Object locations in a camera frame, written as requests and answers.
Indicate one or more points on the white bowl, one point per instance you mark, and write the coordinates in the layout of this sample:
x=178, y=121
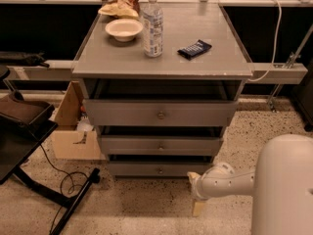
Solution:
x=124, y=30

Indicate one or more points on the dark blue snack packet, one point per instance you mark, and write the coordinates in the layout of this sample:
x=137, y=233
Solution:
x=195, y=50

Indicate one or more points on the clear plastic water bottle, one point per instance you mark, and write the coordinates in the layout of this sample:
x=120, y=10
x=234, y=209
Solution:
x=152, y=19

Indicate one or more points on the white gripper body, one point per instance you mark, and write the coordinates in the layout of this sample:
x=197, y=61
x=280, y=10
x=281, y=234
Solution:
x=198, y=187

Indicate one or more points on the grey drawer cabinet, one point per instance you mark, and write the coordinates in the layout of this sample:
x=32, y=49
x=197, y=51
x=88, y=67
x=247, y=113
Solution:
x=110, y=70

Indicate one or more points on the cardboard box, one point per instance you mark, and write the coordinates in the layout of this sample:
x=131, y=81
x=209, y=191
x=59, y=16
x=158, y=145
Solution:
x=74, y=138

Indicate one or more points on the grey bottom drawer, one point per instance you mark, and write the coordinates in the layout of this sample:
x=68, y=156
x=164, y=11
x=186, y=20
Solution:
x=155, y=170

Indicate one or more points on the grey top drawer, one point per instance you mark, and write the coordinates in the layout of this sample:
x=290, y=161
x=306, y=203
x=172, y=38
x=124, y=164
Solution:
x=159, y=113

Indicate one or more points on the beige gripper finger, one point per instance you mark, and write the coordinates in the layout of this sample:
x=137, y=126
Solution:
x=198, y=200

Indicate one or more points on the black stand with tray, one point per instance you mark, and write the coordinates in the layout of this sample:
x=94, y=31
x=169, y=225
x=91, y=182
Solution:
x=25, y=125

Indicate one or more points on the aluminium frame rail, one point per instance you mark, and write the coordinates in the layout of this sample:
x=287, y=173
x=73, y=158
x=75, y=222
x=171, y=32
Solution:
x=266, y=73

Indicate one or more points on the grey middle drawer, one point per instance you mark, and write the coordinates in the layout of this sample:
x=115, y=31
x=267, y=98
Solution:
x=159, y=145

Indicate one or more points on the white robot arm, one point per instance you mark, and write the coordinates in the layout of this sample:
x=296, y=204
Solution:
x=281, y=186

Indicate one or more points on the grey drawer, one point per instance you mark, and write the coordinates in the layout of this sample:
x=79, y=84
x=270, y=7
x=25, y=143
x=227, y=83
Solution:
x=159, y=113
x=159, y=145
x=155, y=170

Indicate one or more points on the yellow chip bag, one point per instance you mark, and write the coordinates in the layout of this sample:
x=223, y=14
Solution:
x=118, y=11

